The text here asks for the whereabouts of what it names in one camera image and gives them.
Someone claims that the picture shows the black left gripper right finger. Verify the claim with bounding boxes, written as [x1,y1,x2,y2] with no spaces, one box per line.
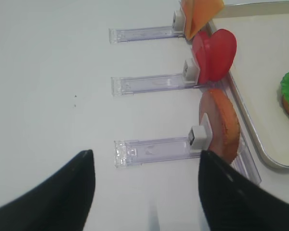
[198,151,289,231]

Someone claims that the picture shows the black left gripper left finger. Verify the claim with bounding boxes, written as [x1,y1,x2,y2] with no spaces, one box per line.
[0,150,95,231]

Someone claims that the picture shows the red tomato slice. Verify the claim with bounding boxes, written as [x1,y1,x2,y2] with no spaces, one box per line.
[208,29,237,82]
[192,31,212,84]

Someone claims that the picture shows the bread slice left side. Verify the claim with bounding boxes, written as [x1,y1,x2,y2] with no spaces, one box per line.
[199,89,240,164]

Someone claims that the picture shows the bread under lettuce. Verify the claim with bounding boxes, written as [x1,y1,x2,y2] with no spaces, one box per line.
[282,95,289,115]

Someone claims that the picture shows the orange cheese slice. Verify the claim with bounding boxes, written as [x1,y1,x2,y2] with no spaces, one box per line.
[181,0,196,41]
[191,0,224,37]

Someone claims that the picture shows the white pusher block bottom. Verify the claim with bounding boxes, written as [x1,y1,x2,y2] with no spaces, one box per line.
[188,113,213,153]

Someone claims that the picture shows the white pusher block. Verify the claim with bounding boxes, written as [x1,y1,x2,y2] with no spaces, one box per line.
[172,7,186,34]
[183,58,200,84]
[188,113,213,153]

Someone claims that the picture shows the white pusher block middle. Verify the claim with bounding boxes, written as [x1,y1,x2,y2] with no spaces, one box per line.
[183,58,200,84]

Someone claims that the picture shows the cream metal tray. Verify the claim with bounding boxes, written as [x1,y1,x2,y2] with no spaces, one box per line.
[210,0,289,169]

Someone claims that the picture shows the white pusher block top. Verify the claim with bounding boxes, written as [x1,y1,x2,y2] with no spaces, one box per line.
[172,7,186,34]

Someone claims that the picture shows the clear holder rail left bottom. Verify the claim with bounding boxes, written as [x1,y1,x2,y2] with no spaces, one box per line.
[114,137,201,168]

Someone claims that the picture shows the clear holder rail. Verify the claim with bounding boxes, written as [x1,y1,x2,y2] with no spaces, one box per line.
[108,26,184,44]
[114,137,201,168]
[111,74,203,97]

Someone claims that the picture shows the clear holder rail left middle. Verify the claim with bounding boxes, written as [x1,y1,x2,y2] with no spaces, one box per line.
[111,74,203,97]

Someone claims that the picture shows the clear holder rail left top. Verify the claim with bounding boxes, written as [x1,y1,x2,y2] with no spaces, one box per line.
[108,26,184,44]

